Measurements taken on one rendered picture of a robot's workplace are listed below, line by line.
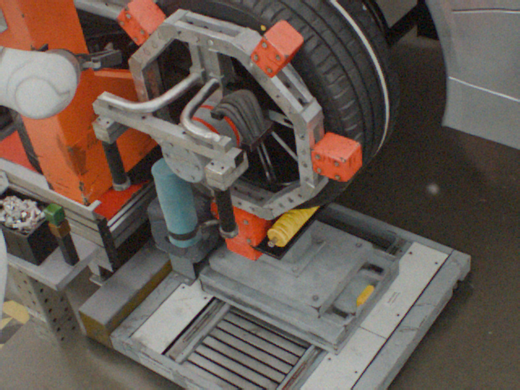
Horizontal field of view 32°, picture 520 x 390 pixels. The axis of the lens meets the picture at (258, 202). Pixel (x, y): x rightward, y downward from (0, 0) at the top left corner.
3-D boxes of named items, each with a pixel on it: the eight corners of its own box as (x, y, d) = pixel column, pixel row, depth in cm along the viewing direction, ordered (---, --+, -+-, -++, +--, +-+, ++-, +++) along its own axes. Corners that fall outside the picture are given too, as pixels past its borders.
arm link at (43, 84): (84, 55, 168) (13, 40, 167) (68, 74, 153) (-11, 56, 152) (75, 111, 171) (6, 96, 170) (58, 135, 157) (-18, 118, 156)
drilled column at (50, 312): (80, 327, 295) (44, 236, 266) (58, 348, 289) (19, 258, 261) (58, 315, 299) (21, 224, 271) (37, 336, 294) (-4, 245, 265)
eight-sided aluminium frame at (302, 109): (334, 227, 232) (318, 47, 195) (320, 244, 229) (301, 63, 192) (171, 161, 259) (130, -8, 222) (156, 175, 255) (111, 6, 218)
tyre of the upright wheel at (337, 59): (214, -109, 220) (178, 71, 274) (151, -65, 207) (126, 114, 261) (441, 42, 208) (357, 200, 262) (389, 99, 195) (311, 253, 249)
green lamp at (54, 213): (67, 216, 241) (63, 205, 238) (56, 226, 239) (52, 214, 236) (56, 211, 243) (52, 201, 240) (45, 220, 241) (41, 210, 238)
